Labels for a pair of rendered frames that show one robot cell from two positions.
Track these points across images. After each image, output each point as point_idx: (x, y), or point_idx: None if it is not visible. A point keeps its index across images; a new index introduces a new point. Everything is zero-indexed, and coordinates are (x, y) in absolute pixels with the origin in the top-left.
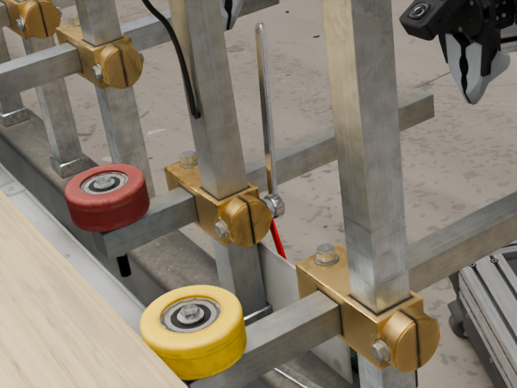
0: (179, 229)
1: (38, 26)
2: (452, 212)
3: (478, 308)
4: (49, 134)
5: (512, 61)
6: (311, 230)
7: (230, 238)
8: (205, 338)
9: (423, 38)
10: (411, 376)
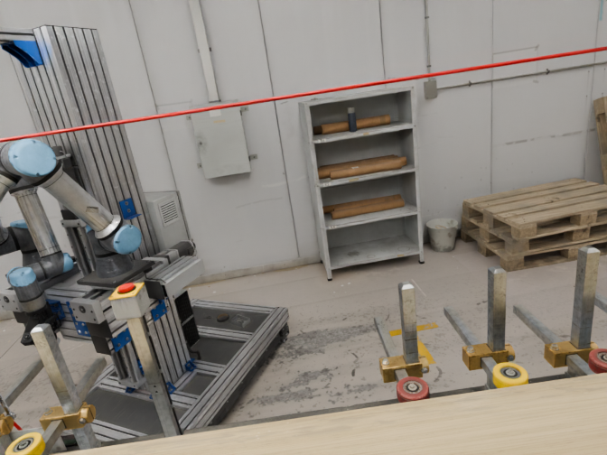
0: None
1: None
2: (29, 415)
3: (69, 433)
4: None
5: (20, 349)
6: None
7: (2, 433)
8: (34, 444)
9: (32, 344)
10: (90, 426)
